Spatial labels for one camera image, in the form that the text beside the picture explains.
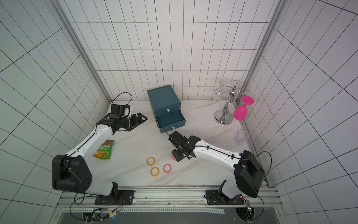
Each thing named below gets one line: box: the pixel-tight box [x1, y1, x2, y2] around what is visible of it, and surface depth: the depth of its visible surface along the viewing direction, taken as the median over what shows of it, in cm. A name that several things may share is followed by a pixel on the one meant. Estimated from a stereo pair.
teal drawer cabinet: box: [146, 84, 186, 134], surface depth 94 cm
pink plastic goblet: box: [233, 95, 255, 121], surface depth 89 cm
